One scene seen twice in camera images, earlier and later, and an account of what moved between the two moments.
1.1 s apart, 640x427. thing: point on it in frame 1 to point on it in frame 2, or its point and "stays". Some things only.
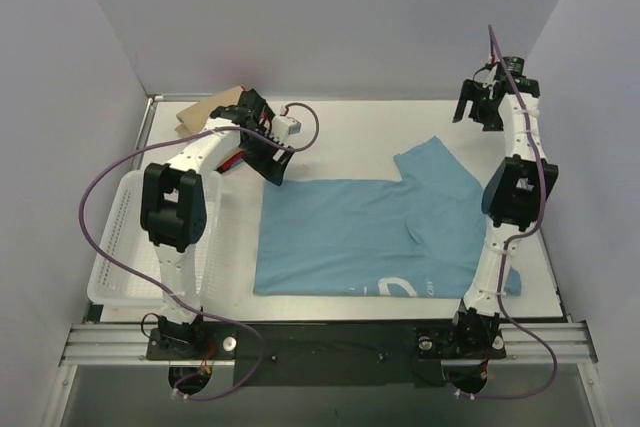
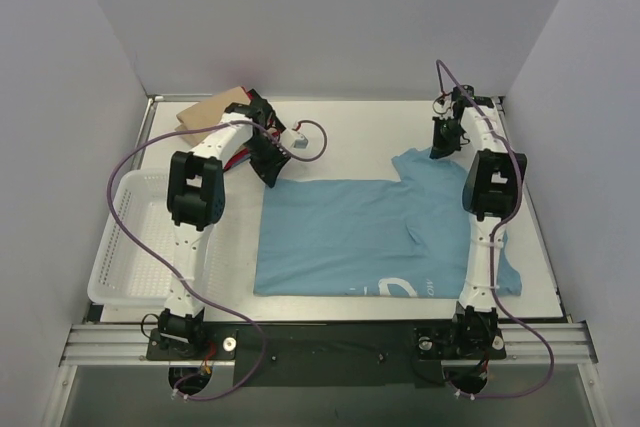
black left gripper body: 261,148 stays
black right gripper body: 480,101 to 446,134
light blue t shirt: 415,237 stays
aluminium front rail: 113,345 stays
